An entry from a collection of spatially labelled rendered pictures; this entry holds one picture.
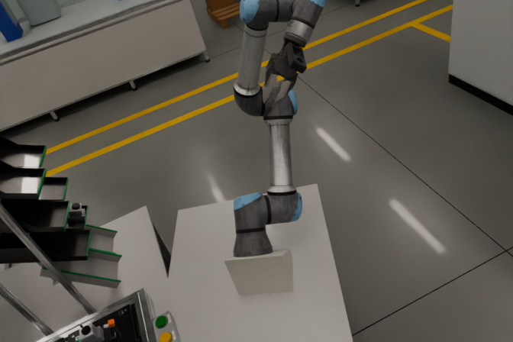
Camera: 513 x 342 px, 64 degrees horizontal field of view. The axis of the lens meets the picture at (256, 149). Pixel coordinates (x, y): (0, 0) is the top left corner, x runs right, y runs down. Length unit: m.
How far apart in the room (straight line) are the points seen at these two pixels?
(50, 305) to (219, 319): 0.78
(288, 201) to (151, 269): 0.70
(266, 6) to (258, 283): 0.98
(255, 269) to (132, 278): 0.62
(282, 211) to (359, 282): 1.18
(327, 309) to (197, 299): 0.51
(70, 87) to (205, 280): 3.94
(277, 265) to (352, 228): 1.45
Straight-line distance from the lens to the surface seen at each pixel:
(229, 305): 1.69
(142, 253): 2.00
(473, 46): 3.85
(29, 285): 2.24
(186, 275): 1.83
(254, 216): 1.56
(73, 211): 1.75
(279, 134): 1.57
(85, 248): 1.67
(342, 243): 2.83
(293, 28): 1.24
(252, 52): 1.39
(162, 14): 5.18
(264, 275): 1.58
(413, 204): 3.05
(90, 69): 5.28
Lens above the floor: 2.25
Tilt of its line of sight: 38 degrees down
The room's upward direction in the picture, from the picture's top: 16 degrees counter-clockwise
